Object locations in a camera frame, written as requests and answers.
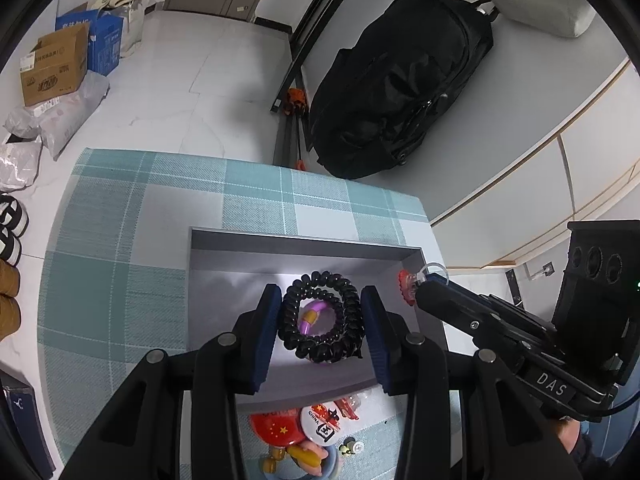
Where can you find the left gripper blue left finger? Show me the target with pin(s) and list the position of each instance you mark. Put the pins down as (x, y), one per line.
(261, 335)

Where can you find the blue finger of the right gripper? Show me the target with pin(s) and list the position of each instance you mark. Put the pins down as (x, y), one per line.
(437, 278)

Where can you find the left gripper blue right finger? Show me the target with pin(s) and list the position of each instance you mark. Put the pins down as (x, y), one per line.
(382, 341)

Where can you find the right hand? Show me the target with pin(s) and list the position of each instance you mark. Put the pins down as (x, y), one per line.
(569, 432)

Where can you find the purple bangle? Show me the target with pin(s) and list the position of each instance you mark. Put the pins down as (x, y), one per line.
(317, 317)

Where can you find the red flag round badge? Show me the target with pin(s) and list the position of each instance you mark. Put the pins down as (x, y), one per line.
(279, 429)

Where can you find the white round badge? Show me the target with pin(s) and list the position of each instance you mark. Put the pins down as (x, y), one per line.
(323, 423)

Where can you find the small white round charm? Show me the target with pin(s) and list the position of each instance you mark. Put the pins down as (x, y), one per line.
(351, 447)

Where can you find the teal plaid tablecloth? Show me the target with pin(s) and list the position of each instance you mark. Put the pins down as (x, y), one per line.
(113, 283)

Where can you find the large black bag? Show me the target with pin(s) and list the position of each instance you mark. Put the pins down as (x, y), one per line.
(373, 108)

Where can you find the black metal rack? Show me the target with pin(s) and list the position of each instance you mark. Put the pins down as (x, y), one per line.
(309, 29)

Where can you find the orange tool on floor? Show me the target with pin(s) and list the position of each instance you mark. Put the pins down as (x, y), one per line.
(294, 102)

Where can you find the black white slipper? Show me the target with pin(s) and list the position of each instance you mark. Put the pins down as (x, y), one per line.
(13, 215)
(10, 247)

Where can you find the blue Jordan shoe box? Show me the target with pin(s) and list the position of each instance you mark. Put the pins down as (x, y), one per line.
(22, 415)

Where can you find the grey plastic mailer bag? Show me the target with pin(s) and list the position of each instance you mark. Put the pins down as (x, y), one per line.
(56, 121)

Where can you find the brown cardboard box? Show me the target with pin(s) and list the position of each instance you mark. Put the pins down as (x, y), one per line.
(56, 65)

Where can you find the blue cardboard box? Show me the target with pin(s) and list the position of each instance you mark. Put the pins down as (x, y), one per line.
(104, 37)

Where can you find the beige tote bag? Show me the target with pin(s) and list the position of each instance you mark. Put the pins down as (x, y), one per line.
(132, 13)

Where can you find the light blue ring toy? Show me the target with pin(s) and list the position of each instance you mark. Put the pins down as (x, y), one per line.
(295, 462)

